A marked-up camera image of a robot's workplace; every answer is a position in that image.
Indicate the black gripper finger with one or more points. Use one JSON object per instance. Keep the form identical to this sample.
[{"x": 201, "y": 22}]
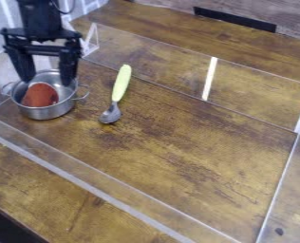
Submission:
[
  {"x": 68, "y": 59},
  {"x": 23, "y": 63}
]

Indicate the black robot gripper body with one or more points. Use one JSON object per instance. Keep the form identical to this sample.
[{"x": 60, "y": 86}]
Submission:
[{"x": 42, "y": 36}]

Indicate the red toy mushroom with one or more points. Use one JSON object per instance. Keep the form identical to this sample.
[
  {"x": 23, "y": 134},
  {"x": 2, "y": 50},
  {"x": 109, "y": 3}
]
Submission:
[{"x": 39, "y": 95}]

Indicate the small silver pot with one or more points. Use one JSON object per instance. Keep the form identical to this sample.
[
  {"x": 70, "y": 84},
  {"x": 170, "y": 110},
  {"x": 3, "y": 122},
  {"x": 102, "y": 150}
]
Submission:
[{"x": 70, "y": 94}]

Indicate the spoon with yellow-green handle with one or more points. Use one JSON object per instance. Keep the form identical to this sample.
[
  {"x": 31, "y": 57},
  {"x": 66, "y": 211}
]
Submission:
[{"x": 111, "y": 114}]

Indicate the black bar on wall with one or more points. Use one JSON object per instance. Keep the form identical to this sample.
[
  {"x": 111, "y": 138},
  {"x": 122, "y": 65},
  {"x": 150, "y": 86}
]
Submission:
[{"x": 234, "y": 19}]

